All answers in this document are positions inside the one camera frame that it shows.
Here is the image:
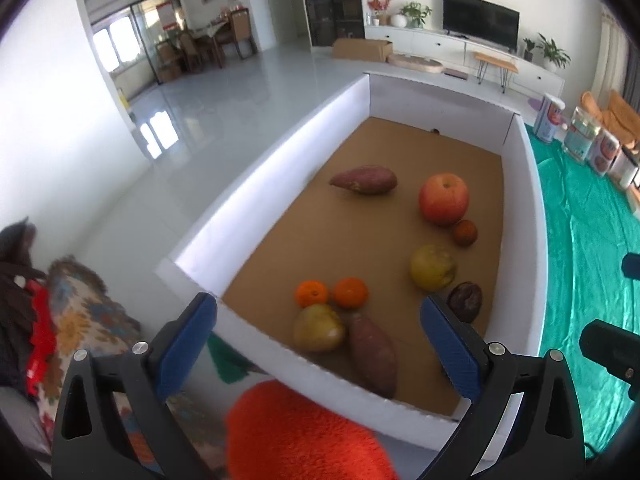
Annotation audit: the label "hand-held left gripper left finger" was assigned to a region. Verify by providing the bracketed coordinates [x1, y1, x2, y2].
[50, 292, 219, 480]

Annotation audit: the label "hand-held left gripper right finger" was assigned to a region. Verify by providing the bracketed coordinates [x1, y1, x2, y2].
[419, 294, 587, 480]

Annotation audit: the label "dark wrinkled passion fruit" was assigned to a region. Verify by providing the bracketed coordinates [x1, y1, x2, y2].
[446, 281, 484, 324]

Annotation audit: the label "green pear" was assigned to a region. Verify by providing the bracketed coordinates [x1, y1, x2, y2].
[410, 244, 458, 292]
[292, 303, 346, 353]

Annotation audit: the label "orange tangerine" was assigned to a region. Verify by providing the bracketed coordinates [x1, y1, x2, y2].
[294, 280, 330, 309]
[332, 277, 370, 310]

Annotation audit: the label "small brown passion fruit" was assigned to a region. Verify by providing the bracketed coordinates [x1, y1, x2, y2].
[453, 219, 479, 248]

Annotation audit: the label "white walled cardboard tray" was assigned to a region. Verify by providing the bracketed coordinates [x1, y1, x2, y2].
[154, 72, 547, 453]

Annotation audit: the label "red apple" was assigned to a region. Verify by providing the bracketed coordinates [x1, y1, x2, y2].
[418, 173, 470, 226]

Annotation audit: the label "green patterned tablecloth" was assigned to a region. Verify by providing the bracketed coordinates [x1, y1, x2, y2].
[206, 135, 640, 456]

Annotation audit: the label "purple sweet potato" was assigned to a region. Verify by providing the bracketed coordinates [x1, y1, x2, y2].
[348, 311, 399, 399]
[329, 164, 399, 196]

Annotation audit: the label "clear plastic container black lid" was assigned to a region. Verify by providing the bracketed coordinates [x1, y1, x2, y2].
[612, 152, 640, 191]

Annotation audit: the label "floral patterned blanket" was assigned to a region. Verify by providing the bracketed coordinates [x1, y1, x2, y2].
[30, 255, 236, 480]

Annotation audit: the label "printed tin can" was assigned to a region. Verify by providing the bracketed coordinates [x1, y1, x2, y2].
[590, 127, 623, 177]
[535, 94, 567, 145]

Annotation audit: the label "clear glass jar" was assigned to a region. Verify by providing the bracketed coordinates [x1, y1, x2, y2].
[562, 106, 603, 162]

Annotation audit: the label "red fuzzy garment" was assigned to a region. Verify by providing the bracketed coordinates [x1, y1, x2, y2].
[225, 379, 401, 480]

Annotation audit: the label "red cloth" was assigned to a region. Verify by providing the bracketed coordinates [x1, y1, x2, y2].
[25, 280, 58, 398]

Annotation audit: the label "dark cloth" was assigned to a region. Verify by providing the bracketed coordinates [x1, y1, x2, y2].
[0, 216, 48, 391]

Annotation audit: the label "grey curtain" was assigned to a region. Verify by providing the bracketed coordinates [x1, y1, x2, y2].
[612, 20, 635, 106]

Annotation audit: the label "white curtain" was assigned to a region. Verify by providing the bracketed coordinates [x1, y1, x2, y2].
[590, 2, 616, 106]

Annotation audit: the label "large green potted plant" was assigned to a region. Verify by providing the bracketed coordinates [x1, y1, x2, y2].
[536, 33, 572, 72]

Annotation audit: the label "wooden bench hairpin legs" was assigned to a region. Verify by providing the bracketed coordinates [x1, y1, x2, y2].
[472, 51, 520, 93]

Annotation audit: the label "black television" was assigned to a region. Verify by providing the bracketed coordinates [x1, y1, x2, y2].
[442, 0, 520, 53]

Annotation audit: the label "round wooden tray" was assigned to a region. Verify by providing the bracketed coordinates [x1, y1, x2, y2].
[387, 53, 445, 73]

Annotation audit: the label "wooden dining chair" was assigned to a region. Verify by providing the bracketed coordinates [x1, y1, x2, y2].
[178, 30, 205, 73]
[229, 7, 258, 59]

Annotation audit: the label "white television cabinet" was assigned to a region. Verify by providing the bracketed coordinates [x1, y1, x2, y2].
[364, 25, 566, 102]

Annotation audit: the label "glass balcony door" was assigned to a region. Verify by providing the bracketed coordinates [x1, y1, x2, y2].
[90, 0, 183, 101]

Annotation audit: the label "wooden dining table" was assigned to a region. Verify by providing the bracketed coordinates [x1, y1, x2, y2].
[192, 20, 236, 68]

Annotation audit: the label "brown cardboard box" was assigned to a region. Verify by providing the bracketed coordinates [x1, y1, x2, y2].
[331, 37, 394, 63]

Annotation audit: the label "green potted plant white pot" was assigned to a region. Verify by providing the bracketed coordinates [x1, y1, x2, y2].
[398, 1, 433, 29]

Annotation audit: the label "red flower bouquet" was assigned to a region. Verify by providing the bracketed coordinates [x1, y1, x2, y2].
[366, 0, 393, 26]

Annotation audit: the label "black display cabinet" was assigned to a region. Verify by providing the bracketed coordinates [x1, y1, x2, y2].
[296, 0, 366, 47]

